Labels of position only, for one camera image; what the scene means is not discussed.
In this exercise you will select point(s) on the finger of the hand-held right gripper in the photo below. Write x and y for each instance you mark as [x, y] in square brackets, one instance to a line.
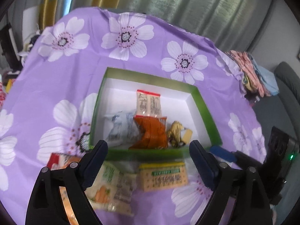
[222, 153]

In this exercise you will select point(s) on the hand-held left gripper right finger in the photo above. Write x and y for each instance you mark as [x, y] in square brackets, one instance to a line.
[204, 166]

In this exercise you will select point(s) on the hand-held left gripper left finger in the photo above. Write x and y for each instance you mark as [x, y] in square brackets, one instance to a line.
[93, 166]

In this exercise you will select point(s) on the pale green white snack packet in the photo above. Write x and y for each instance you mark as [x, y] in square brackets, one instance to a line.
[112, 187]

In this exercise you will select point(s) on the red orange snack packet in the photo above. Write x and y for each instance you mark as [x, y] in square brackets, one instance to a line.
[57, 161]

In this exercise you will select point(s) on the yellow green cracker packet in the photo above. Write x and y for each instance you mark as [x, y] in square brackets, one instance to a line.
[163, 178]

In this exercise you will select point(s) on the yellow brown snack packet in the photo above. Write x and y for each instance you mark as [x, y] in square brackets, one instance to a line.
[177, 131]

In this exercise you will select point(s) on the white grey snack packet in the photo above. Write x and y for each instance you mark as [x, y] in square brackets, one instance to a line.
[119, 126]

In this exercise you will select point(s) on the green cardboard box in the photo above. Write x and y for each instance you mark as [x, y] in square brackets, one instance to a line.
[117, 91]

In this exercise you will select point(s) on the beige red-topped snack packet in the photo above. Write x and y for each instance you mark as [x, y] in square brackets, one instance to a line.
[148, 104]

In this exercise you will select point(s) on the grey armchair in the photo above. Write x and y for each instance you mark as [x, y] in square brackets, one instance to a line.
[288, 86]

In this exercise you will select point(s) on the light blue folded cloth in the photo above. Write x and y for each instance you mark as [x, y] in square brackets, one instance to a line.
[267, 79]

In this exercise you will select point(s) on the yellow green folded cloth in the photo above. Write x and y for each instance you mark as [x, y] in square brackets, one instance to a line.
[247, 83]

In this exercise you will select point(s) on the purple floral tablecloth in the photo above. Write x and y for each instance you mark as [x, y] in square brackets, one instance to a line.
[58, 86]

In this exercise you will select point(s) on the folded cloths pile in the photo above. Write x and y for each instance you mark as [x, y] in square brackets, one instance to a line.
[243, 61]

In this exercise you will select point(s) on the grey curtain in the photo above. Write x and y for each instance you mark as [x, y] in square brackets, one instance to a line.
[199, 9]

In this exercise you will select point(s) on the white lampshade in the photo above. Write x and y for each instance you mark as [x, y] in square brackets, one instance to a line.
[31, 18]

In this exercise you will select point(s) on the gold patterned curtain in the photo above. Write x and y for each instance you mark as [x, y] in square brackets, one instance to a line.
[50, 4]

